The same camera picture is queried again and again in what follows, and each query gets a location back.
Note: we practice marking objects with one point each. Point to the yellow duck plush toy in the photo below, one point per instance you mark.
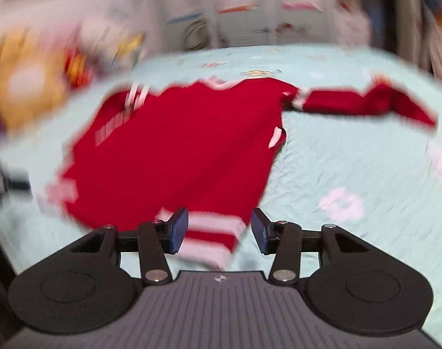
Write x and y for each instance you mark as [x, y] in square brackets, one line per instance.
[20, 80]

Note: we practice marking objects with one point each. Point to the red plush cushion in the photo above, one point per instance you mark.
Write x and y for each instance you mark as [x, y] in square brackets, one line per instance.
[79, 69]

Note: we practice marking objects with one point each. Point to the mint quilted bee-print bedspread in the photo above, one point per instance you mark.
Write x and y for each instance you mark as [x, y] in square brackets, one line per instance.
[344, 160]

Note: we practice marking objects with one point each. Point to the grey sliding-door wardrobe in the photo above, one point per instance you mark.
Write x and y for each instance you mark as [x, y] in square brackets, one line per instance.
[242, 25]

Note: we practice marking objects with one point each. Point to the red white-striped knit sweater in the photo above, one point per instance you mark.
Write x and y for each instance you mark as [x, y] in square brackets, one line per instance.
[184, 145]

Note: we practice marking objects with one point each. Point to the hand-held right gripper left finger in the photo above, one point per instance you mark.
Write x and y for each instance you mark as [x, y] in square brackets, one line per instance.
[179, 231]

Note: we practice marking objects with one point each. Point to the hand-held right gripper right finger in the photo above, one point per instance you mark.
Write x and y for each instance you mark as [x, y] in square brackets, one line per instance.
[259, 231]

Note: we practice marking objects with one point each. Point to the white cat plush toy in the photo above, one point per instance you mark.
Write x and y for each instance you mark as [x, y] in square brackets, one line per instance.
[100, 40]

